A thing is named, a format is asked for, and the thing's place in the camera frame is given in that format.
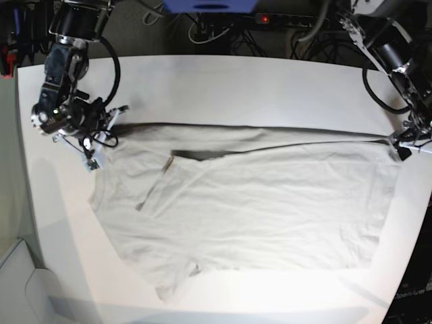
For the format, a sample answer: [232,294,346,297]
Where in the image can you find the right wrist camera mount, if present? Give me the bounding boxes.
[53,105,129,172]

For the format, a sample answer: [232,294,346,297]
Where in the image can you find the grey t-shirt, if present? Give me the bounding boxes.
[91,126,401,301]

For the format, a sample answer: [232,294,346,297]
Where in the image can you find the red and black clamp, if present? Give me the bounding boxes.
[1,44,17,78]

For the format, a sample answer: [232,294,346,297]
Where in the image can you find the blue box at top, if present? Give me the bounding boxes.
[163,0,258,13]

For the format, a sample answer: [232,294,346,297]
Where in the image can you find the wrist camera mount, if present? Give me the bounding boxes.
[388,128,431,155]
[53,105,129,172]

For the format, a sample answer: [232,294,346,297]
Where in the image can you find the white cable loop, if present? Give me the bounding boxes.
[187,20,232,45]

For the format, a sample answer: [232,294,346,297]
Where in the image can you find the black power strip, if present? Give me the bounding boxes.
[254,13,318,28]

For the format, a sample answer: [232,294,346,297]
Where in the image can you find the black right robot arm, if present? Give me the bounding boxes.
[31,1,121,137]

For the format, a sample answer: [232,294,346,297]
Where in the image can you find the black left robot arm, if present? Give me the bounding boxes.
[335,1,431,160]

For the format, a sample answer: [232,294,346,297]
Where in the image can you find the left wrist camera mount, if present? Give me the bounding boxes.
[388,128,431,155]

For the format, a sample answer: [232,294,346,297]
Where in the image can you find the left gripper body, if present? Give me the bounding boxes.
[389,142,412,161]

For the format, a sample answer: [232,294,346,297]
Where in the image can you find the grey side table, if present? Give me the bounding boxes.
[1,240,56,323]

